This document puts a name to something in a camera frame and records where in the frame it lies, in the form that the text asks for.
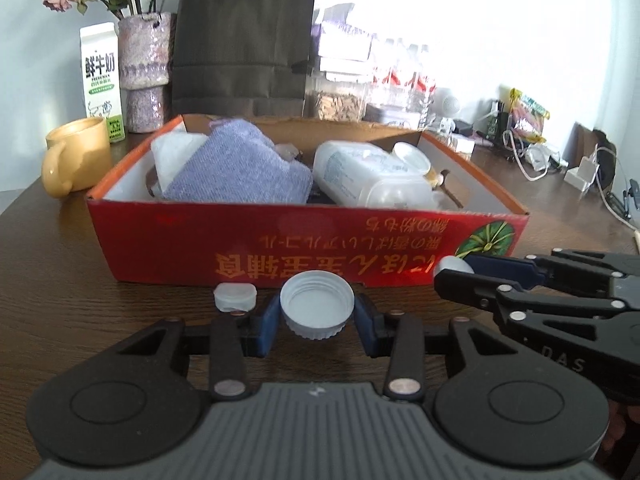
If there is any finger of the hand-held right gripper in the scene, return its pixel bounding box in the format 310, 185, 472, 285
433, 268, 627, 319
465, 248, 622, 288

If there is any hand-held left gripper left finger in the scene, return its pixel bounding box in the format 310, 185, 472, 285
117, 294, 282, 402

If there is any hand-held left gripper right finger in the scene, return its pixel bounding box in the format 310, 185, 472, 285
352, 294, 507, 402

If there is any small white bottle cap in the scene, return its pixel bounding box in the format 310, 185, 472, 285
440, 255, 476, 277

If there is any large white bottle cap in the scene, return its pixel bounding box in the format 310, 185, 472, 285
391, 141, 432, 171
280, 271, 355, 342

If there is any red cardboard box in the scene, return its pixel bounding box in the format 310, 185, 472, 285
84, 114, 531, 288

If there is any small translucent bottle cap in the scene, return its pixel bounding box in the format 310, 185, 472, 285
213, 282, 258, 313

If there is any white charger plug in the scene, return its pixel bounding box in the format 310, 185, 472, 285
565, 157, 598, 193

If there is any white charger box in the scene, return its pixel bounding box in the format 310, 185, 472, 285
449, 136, 477, 160

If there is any white plastic swab container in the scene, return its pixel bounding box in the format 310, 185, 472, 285
312, 140, 436, 208

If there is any purple towel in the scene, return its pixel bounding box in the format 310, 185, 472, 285
162, 119, 313, 206

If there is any yellow snack packet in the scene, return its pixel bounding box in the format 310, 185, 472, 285
507, 89, 551, 143

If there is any white robot-shaped speaker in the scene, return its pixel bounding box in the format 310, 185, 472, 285
432, 87, 463, 133

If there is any white tin box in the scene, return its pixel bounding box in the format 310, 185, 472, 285
365, 102, 423, 131

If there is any white cloth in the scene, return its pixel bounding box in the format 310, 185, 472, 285
150, 132, 211, 186

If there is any red label water bottle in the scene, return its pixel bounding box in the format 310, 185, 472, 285
397, 40, 420, 111
416, 44, 437, 113
375, 37, 400, 108

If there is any clear container of seeds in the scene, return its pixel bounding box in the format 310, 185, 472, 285
306, 77, 368, 122

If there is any flat white box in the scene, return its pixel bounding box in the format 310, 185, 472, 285
320, 57, 376, 83

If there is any yellow mug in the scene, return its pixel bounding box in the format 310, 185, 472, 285
41, 117, 113, 198

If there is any white box in plastic bag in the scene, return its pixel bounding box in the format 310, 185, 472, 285
312, 5, 376, 63

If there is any purple glitter vase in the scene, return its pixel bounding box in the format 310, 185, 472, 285
117, 12, 176, 133

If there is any black paper bag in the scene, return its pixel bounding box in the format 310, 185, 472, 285
171, 0, 319, 118

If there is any white green milk carton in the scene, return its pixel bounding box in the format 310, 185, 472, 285
80, 22, 126, 143

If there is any white cable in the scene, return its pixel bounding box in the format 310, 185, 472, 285
502, 130, 551, 182

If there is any white charger with cable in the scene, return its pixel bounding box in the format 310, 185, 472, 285
570, 121, 623, 196

